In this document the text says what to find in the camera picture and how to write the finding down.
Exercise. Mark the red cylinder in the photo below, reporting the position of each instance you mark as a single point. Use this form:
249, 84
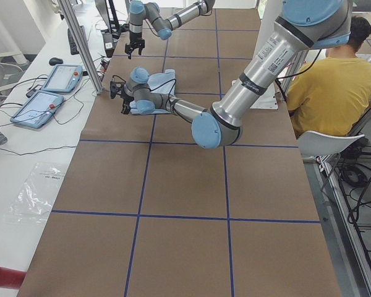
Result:
10, 278

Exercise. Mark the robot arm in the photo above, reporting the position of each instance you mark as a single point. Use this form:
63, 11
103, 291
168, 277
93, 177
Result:
300, 26
138, 12

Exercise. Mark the clear plastic bag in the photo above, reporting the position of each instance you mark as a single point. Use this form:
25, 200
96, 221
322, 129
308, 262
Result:
37, 195

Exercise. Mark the white chair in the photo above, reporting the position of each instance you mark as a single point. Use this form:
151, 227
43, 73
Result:
313, 144

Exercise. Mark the black keyboard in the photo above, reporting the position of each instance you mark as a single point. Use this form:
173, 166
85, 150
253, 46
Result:
71, 40

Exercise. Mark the light blue button-up shirt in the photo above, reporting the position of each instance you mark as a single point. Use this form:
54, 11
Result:
163, 83

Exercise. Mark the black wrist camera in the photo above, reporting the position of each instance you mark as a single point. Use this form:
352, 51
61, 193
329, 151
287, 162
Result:
115, 85

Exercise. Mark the blue teach pendant near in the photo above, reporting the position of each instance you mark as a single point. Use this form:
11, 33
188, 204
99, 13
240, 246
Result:
38, 110

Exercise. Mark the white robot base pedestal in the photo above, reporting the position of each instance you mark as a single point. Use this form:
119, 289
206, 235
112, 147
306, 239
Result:
266, 99

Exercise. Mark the black computer mouse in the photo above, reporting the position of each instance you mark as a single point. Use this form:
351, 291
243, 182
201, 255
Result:
55, 61

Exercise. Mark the person in yellow shirt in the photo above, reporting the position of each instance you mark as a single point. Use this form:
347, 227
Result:
332, 94

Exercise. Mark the blue teach pendant far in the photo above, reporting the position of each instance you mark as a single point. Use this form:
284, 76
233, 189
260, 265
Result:
63, 78

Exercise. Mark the aluminium frame post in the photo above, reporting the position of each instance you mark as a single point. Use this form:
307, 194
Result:
82, 45

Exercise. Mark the blue teach pendant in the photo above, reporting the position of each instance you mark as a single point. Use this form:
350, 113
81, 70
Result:
38, 110
63, 78

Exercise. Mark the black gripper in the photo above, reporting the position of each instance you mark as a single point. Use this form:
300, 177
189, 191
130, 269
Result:
135, 39
125, 101

